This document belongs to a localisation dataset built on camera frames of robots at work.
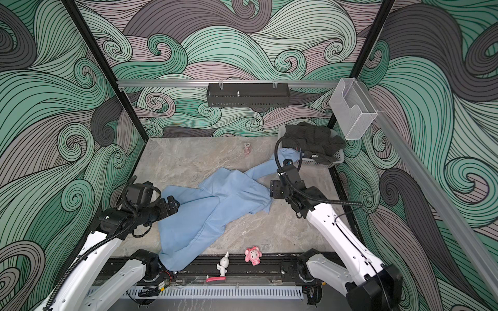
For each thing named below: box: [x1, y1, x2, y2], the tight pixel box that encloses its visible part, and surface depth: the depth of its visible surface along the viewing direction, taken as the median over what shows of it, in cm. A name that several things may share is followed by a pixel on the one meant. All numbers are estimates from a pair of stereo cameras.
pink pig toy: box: [244, 246, 263, 266], surface depth 77 cm
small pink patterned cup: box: [243, 142, 251, 156], surface depth 112 cm
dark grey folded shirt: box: [282, 121, 346, 165], surface depth 112 cm
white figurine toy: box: [216, 251, 230, 277], surface depth 74 cm
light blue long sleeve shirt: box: [158, 147, 299, 271], surface depth 87 cm
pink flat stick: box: [205, 276, 227, 283], surface depth 69 cm
